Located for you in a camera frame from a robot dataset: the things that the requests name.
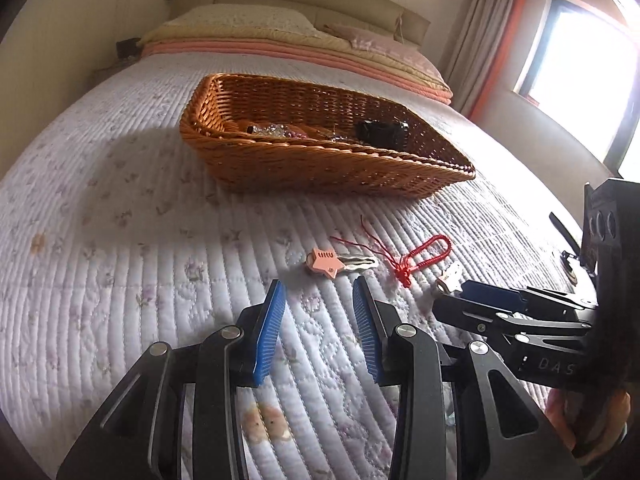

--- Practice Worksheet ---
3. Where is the brown wicker basket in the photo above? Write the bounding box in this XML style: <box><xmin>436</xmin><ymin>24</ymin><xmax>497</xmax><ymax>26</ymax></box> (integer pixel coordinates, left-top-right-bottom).
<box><xmin>179</xmin><ymin>74</ymin><xmax>477</xmax><ymax>198</ymax></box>

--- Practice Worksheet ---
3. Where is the floral cream pillow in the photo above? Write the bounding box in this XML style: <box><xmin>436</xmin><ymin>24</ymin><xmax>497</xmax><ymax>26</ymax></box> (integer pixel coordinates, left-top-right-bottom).
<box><xmin>160</xmin><ymin>4</ymin><xmax>331</xmax><ymax>41</ymax></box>

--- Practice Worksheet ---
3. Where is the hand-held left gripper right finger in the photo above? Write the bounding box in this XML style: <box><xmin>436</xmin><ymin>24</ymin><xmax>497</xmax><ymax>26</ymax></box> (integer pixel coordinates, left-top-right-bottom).
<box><xmin>351</xmin><ymin>276</ymin><xmax>586</xmax><ymax>480</ymax></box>

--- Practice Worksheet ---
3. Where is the black wrist watch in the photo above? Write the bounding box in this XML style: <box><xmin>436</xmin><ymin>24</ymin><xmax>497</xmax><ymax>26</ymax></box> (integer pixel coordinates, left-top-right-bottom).
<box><xmin>355</xmin><ymin>120</ymin><xmax>410</xmax><ymax>152</ymax></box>

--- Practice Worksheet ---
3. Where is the pink pillow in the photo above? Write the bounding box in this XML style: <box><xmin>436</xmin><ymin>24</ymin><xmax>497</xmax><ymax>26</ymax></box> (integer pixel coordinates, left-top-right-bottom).
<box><xmin>322</xmin><ymin>22</ymin><xmax>426</xmax><ymax>61</ymax></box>

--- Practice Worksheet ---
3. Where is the grey nightstand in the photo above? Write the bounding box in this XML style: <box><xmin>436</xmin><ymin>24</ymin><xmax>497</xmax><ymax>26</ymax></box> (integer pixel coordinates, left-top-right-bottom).
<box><xmin>87</xmin><ymin>57</ymin><xmax>141</xmax><ymax>86</ymax></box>

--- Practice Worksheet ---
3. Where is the red cord bracelet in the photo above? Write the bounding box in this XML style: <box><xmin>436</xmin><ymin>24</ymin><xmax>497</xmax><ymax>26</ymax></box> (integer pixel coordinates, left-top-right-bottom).
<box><xmin>330</xmin><ymin>215</ymin><xmax>452</xmax><ymax>288</ymax></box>

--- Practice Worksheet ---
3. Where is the person's right hand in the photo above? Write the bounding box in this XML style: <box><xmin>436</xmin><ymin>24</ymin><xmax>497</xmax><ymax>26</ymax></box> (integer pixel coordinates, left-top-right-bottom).
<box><xmin>545</xmin><ymin>389</ymin><xmax>632</xmax><ymax>467</ymax></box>

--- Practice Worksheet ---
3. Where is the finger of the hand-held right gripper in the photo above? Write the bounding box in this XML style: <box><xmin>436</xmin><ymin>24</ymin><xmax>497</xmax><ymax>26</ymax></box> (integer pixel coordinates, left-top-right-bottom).
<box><xmin>459</xmin><ymin>280</ymin><xmax>600</xmax><ymax>313</ymax></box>
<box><xmin>432</xmin><ymin>294</ymin><xmax>596</xmax><ymax>356</ymax></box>

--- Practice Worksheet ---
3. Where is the dark box on nightstand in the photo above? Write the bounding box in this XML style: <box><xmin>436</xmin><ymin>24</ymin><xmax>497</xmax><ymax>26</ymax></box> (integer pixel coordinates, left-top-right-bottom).
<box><xmin>116</xmin><ymin>37</ymin><xmax>143</xmax><ymax>61</ymax></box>

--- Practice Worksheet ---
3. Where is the window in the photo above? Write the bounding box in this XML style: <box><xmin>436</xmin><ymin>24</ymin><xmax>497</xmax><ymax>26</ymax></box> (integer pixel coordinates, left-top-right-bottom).
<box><xmin>512</xmin><ymin>0</ymin><xmax>640</xmax><ymax>181</ymax></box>

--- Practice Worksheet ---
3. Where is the orange curtain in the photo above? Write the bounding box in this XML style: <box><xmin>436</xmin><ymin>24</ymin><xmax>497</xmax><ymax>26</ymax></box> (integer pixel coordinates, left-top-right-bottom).
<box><xmin>467</xmin><ymin>0</ymin><xmax>533</xmax><ymax>118</ymax></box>

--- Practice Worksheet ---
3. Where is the pink star key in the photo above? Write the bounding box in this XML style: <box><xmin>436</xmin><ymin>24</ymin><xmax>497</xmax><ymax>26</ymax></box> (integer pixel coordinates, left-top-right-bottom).
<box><xmin>306</xmin><ymin>247</ymin><xmax>378</xmax><ymax>278</ymax></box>

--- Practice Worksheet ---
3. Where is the clear bead bracelet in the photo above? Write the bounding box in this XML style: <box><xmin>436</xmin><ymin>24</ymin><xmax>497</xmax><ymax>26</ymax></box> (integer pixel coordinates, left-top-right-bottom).
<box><xmin>247</xmin><ymin>121</ymin><xmax>288</xmax><ymax>138</ymax></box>

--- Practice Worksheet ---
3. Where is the thin hanging pull cord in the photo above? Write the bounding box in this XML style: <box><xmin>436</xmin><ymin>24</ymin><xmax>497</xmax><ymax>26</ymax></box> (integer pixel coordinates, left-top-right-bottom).
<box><xmin>392</xmin><ymin>0</ymin><xmax>407</xmax><ymax>43</ymax></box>

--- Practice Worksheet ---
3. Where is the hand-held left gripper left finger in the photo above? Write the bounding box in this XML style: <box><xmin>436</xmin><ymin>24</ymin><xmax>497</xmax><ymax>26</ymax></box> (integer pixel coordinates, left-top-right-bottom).
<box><xmin>55</xmin><ymin>279</ymin><xmax>287</xmax><ymax>480</ymax></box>

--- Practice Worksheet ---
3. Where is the folded salmon pink blanket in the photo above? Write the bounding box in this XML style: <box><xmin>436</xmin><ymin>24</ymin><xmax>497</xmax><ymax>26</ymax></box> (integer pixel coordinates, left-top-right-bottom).
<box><xmin>140</xmin><ymin>40</ymin><xmax>455</xmax><ymax>107</ymax></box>

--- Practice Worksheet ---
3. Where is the folded yellow blanket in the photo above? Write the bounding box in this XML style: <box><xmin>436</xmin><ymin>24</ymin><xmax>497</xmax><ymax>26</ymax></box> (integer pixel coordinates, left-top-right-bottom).
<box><xmin>140</xmin><ymin>25</ymin><xmax>446</xmax><ymax>92</ymax></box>

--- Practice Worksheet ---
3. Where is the grey curtain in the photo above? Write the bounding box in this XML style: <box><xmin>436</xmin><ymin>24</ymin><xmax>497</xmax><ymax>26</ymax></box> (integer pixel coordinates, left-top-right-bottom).
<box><xmin>442</xmin><ymin>0</ymin><xmax>521</xmax><ymax>106</ymax></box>

